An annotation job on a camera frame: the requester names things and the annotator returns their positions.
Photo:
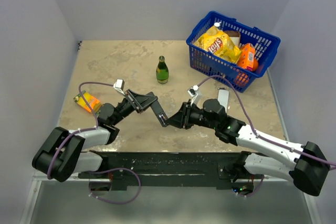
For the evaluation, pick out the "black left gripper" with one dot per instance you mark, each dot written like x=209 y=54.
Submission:
x=141 y=102

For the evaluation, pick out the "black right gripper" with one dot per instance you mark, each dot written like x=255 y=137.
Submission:
x=181 y=119

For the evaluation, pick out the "black remote control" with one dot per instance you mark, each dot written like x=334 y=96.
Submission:
x=159 y=113

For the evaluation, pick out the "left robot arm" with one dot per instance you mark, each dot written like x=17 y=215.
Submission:
x=61 y=154

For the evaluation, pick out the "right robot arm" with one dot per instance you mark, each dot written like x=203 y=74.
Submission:
x=304 y=165

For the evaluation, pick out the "green glass bottle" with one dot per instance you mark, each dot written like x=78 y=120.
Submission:
x=162 y=71

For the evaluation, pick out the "white rectangular box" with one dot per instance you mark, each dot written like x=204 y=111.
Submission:
x=223 y=97

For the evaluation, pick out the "orange fruit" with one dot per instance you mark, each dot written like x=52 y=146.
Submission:
x=241 y=80

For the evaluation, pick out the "blue plastic shopping basket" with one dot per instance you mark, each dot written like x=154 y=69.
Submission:
x=265 y=44

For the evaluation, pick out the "yellow chips bag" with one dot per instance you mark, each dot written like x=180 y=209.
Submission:
x=218 y=43

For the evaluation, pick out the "orange juice carton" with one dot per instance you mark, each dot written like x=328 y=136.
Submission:
x=246 y=60

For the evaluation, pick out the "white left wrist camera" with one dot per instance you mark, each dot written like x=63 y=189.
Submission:
x=119 y=86

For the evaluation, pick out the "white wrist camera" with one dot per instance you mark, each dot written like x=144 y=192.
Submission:
x=119 y=86
x=195 y=94

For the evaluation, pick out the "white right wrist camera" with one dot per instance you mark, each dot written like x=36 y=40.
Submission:
x=195 y=94

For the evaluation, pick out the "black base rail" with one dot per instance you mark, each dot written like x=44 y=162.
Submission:
x=165 y=169

